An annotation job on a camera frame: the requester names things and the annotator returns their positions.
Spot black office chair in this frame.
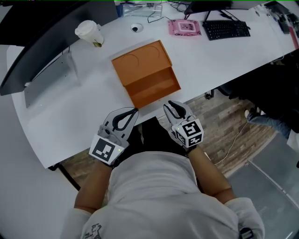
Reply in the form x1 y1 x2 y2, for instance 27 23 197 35
205 50 299 125

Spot person's right forearm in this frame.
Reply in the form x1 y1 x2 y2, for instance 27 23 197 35
186 147 235 206

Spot large black monitor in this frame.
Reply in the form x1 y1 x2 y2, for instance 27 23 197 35
0 1 119 97

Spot white floor cable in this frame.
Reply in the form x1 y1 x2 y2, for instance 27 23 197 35
214 121 249 166

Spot small black device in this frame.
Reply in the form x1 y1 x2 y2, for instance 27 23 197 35
277 13 292 35

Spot orange cardboard box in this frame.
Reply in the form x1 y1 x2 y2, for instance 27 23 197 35
111 39 174 87

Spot pink wipes packet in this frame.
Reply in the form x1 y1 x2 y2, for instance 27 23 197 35
168 19 202 37

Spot clear plastic container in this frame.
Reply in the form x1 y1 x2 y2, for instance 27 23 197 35
116 2 163 18

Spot white lidded paper cup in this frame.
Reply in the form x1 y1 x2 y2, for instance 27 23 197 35
74 20 105 48

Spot person's black trousers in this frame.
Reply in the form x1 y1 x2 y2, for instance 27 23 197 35
141 116 188 157

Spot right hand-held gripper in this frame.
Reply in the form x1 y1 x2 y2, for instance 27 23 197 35
163 100 205 149

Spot thin black cable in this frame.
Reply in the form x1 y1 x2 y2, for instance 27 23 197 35
147 9 175 24

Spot black strap buckle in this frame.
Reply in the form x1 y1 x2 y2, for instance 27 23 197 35
238 227 256 239

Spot black computer monitor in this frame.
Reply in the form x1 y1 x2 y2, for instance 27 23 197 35
184 0 235 22
0 1 94 47

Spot grey metal bracket plate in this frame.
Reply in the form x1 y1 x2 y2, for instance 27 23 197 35
24 49 79 109

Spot black keyboard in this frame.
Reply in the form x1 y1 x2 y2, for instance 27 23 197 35
202 20 251 42

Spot red flat folder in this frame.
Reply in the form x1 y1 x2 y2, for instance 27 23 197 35
288 25 299 50

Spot person's left forearm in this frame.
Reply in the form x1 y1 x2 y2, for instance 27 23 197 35
74 163 113 213

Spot person's white shirt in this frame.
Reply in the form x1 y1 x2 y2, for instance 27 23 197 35
62 151 266 239

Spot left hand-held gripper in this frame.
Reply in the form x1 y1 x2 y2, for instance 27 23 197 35
88 107 140 167

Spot black cable bundle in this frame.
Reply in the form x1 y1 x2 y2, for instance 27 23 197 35
172 0 192 15

